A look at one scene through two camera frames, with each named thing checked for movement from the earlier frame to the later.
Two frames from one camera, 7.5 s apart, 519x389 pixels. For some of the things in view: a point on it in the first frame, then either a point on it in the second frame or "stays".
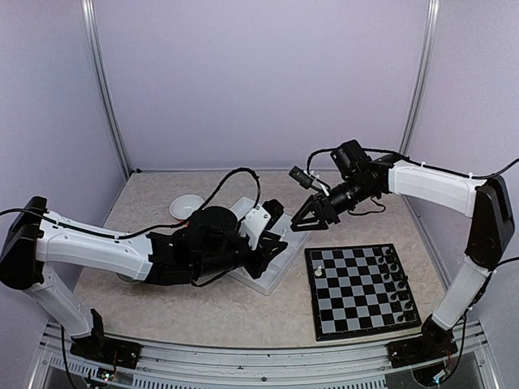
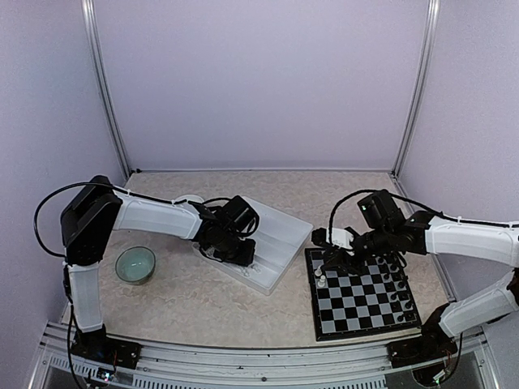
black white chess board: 359,290 stays
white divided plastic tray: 290,229 stays
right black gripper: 326,208 to 338,258
